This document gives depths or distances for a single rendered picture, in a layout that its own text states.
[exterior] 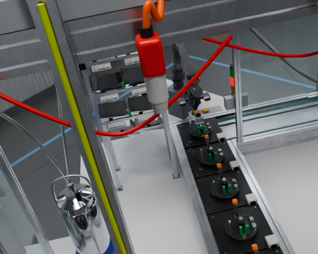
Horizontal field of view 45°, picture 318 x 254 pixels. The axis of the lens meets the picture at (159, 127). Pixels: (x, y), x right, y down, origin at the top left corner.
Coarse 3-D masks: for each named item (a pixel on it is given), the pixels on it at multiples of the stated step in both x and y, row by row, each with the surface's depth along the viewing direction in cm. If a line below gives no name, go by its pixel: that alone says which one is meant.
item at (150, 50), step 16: (160, 0) 73; (144, 16) 67; (160, 16) 70; (144, 32) 69; (144, 48) 69; (160, 48) 69; (144, 64) 71; (160, 64) 71; (144, 80) 75; (160, 80) 73; (160, 96) 75; (160, 112) 78
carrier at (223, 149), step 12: (216, 144) 215; (228, 144) 214; (192, 156) 210; (204, 156) 205; (216, 156) 199; (228, 156) 205; (192, 168) 202; (204, 168) 201; (216, 168) 199; (228, 168) 198; (240, 168) 197
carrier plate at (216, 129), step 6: (204, 120) 235; (210, 120) 234; (216, 120) 234; (180, 126) 234; (186, 126) 233; (216, 126) 229; (180, 132) 230; (186, 132) 229; (216, 132) 224; (222, 132) 223; (186, 138) 224; (192, 138) 223; (204, 138) 221; (210, 138) 220; (216, 138) 220; (186, 144) 219; (192, 144) 218; (198, 144) 218; (204, 144) 217
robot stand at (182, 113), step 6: (168, 90) 254; (174, 90) 253; (180, 96) 248; (186, 96) 253; (174, 102) 256; (186, 102) 255; (168, 108) 265; (174, 108) 260; (180, 108) 255; (186, 108) 257; (192, 108) 262; (174, 114) 263; (180, 114) 258; (186, 114) 259
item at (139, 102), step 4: (136, 96) 192; (140, 96) 192; (144, 96) 191; (128, 100) 192; (132, 100) 192; (136, 100) 192; (140, 100) 192; (144, 100) 192; (128, 104) 193; (132, 104) 193; (136, 104) 192; (140, 104) 192; (144, 104) 192; (148, 104) 192; (132, 108) 193; (136, 108) 193; (140, 108) 193; (144, 108) 192; (148, 108) 192
